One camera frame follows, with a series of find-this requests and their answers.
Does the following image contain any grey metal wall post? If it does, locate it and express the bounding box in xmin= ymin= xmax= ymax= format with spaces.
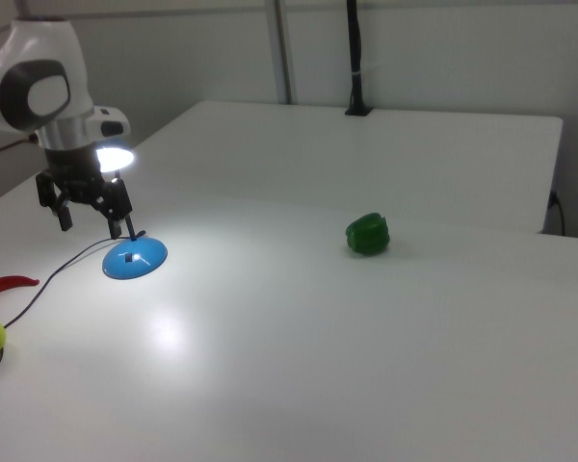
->
xmin=264 ymin=0 xmax=299 ymax=105

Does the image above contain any black cable at wall outlet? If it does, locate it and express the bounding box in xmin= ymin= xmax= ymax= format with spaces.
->
xmin=548 ymin=190 xmax=567 ymax=237

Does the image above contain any blue desk lamp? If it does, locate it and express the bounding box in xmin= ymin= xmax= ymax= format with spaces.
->
xmin=94 ymin=139 xmax=169 ymax=282

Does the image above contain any red chili pepper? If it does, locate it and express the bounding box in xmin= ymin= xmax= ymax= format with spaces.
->
xmin=0 ymin=274 xmax=41 ymax=305

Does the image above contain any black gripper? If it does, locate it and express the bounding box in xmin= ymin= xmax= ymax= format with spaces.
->
xmin=34 ymin=145 xmax=135 ymax=241

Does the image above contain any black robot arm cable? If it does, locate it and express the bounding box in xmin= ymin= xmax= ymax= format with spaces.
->
xmin=0 ymin=135 xmax=40 ymax=155

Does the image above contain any green bell pepper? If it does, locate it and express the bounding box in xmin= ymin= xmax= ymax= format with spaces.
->
xmin=344 ymin=212 xmax=392 ymax=258

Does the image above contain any black lamp power cable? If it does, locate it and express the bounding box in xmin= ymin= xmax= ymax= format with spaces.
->
xmin=0 ymin=229 xmax=148 ymax=382

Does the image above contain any black pole with clamp base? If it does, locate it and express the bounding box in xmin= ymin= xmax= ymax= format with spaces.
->
xmin=344 ymin=0 xmax=374 ymax=117

